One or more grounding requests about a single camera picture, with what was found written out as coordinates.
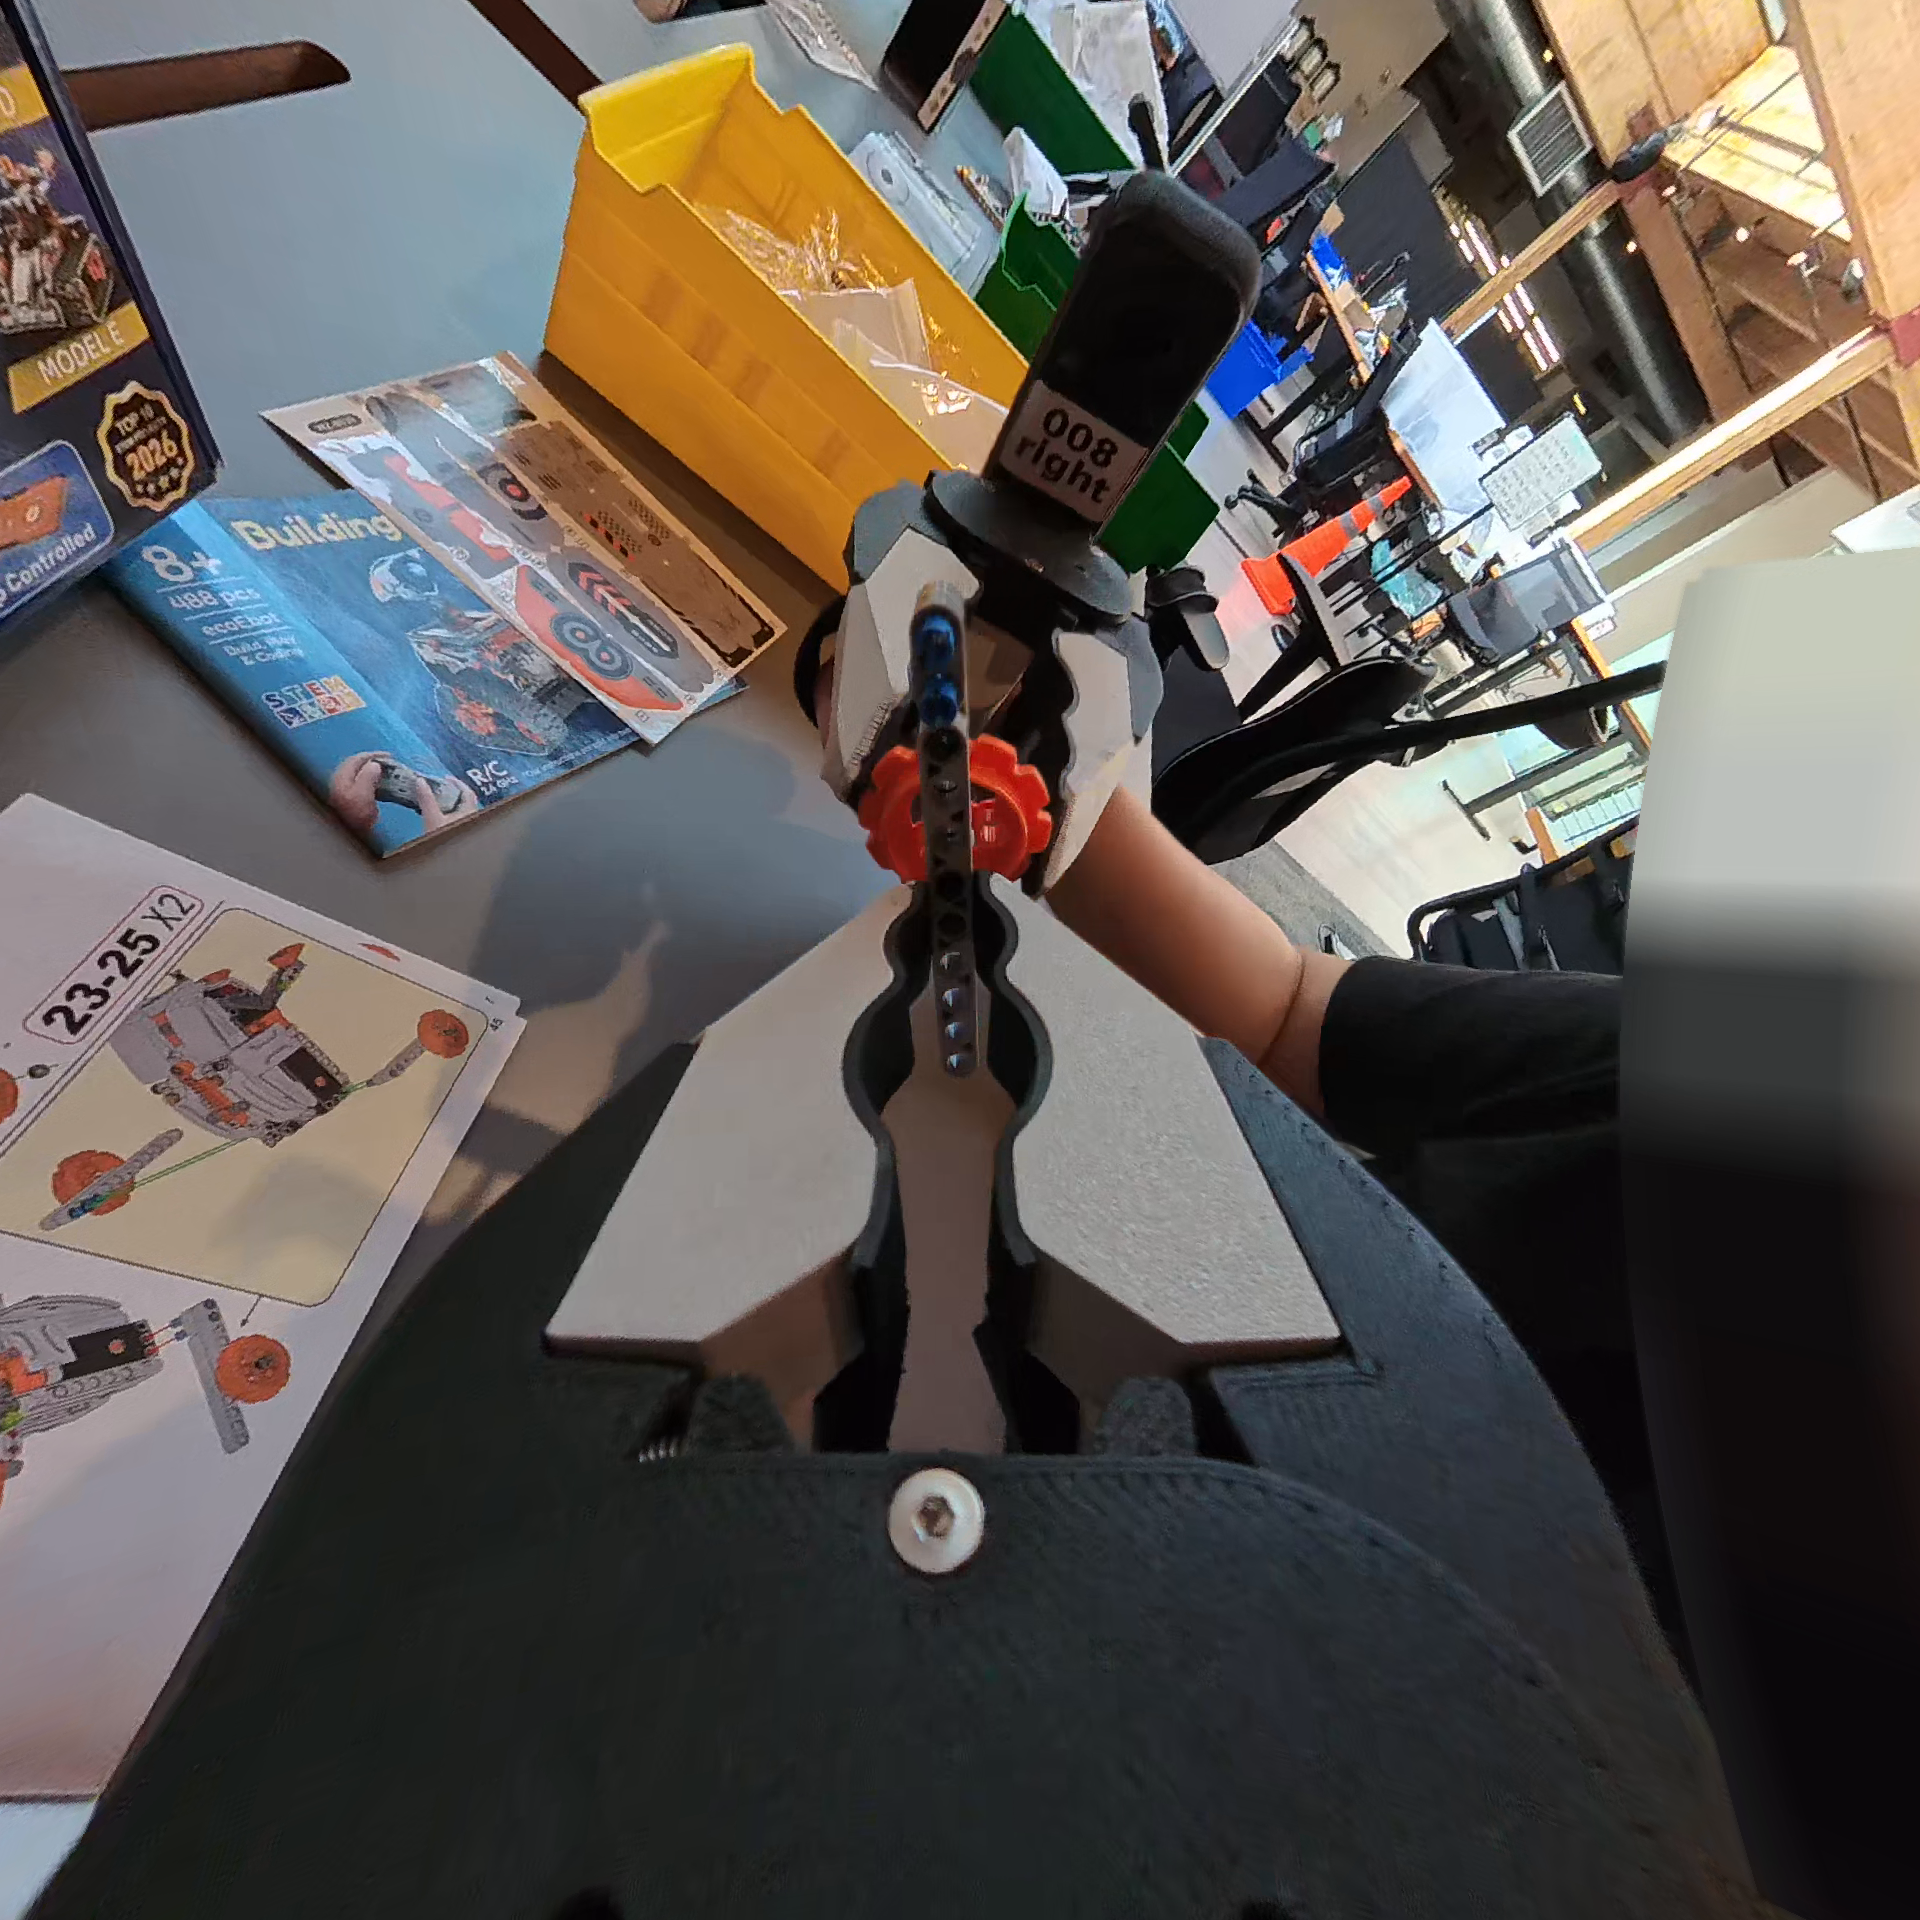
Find yellow plastic bin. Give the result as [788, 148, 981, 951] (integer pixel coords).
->
[542, 42, 1036, 594]

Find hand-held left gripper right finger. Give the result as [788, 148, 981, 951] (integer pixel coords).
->
[981, 896, 1340, 1452]

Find green plastic bin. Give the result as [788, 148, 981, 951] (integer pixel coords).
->
[967, 7, 1187, 175]
[978, 191, 1223, 576]

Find blue cover booklet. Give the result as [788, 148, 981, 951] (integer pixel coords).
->
[101, 495, 743, 860]

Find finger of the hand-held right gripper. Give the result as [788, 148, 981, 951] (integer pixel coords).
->
[1027, 621, 1163, 902]
[828, 510, 968, 812]

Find black open box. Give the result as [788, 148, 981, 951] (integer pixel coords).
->
[875, 0, 1007, 129]

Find blue plastic bin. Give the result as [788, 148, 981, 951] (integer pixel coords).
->
[1207, 322, 1305, 423]

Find orange traffic cone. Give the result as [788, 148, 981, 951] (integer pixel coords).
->
[1243, 477, 1415, 601]

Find black office chair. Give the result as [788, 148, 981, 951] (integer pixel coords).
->
[1154, 659, 1666, 863]

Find printed sticker sheet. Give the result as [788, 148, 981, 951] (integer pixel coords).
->
[262, 352, 788, 747]

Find flat clear plastic bag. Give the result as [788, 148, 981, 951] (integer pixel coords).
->
[779, 277, 1007, 430]

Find dark blue toy kit box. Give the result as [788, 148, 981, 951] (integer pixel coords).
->
[0, 0, 223, 661]

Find black rolling cart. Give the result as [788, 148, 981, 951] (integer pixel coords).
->
[1409, 840, 1628, 976]

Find person's right forearm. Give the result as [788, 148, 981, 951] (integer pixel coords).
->
[1041, 780, 1633, 1188]

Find grey desk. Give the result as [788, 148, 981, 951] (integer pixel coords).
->
[0, 0, 1322, 1248]

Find crinkled clear plastic bag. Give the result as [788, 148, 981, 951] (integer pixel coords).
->
[704, 202, 901, 302]

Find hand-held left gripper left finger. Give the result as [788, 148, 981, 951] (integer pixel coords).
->
[546, 885, 916, 1452]

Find orange toy gear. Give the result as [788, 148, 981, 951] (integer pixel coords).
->
[857, 734, 1063, 887]

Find open instruction booklet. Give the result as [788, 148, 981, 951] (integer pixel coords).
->
[0, 794, 526, 1802]

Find grey perforated toy beam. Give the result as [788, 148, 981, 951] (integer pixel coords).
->
[906, 574, 998, 1078]

